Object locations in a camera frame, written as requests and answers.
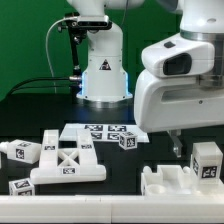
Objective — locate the white base tag plate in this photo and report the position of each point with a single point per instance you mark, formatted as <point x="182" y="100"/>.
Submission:
<point x="102" y="132"/>

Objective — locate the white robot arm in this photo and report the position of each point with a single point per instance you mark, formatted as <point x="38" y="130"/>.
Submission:
<point x="198" y="20"/>

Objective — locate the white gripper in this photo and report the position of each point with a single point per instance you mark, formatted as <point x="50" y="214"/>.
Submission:
<point x="175" y="103"/>

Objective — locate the white L-shaped border wall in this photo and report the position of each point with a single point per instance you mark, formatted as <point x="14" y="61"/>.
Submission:
<point x="154" y="208"/>

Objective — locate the white chair backrest part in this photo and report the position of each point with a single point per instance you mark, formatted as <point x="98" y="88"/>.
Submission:
<point x="67" y="165"/>

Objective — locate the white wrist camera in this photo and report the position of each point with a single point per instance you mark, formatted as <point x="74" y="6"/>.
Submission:
<point x="177" y="56"/>

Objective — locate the white chair seat part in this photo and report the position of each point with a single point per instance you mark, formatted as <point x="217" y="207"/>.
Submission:
<point x="175" y="180"/>

